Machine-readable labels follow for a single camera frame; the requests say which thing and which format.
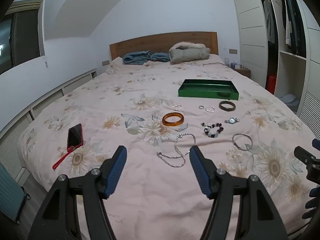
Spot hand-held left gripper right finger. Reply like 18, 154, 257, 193
189, 145, 289, 240

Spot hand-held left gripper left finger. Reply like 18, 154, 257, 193
27, 145, 127, 240

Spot silver chain necklace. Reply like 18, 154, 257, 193
157, 151, 186, 168
174, 133, 196, 158

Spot dark beaded bracelet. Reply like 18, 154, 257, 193
201, 122, 224, 139

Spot thin silver bangle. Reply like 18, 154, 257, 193
232, 133, 253, 151

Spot amber bangle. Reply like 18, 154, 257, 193
162, 113, 185, 127

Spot dark brown bangle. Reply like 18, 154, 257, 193
219, 101, 236, 111

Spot green rectangular tray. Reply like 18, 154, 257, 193
178, 79, 239, 101

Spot person's right hand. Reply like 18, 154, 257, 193
302, 187, 320, 220

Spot bed with floral pink sheet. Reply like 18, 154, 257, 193
16, 56, 320, 240

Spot pale folded cloth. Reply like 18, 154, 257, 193
278, 94, 299, 107

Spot red container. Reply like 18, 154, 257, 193
265, 73, 277, 94

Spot wooden nightstand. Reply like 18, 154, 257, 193
232, 67, 251, 78

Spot blue suitcase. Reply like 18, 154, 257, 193
0, 163, 28, 225

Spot large blue folded blanket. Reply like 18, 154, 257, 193
122, 50, 152, 65

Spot beige jacket with fur hood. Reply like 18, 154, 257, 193
169, 42, 211, 64

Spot dark hanging clothes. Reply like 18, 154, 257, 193
281, 0, 307, 56

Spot small blue folded blanket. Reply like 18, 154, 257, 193
150, 52, 170, 62

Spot grey hanging garment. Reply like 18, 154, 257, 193
263, 0, 276, 44

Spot white wardrobe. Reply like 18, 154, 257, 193
228, 0, 320, 143

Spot wooden headboard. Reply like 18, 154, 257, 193
109, 32, 218, 61

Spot window with dark frame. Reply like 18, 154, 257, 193
0, 0, 46, 75

